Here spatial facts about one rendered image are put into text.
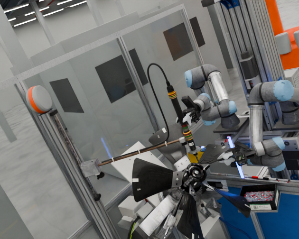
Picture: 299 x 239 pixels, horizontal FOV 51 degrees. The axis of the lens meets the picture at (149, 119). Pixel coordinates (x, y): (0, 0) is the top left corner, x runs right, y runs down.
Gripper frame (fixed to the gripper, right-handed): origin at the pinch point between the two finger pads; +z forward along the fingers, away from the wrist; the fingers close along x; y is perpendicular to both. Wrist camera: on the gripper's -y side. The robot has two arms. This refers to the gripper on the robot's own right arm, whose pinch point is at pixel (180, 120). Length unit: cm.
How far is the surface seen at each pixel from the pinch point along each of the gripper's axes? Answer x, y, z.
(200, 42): 179, 25, -425
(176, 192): 10.8, 37.9, 13.9
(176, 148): 10.0, 17.7, -0.8
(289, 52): 24, 77, -393
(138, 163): 16.5, 9.9, 26.3
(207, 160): -2.7, 31.1, -7.2
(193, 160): 28, 49, -38
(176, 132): 11.6, 11.3, -9.0
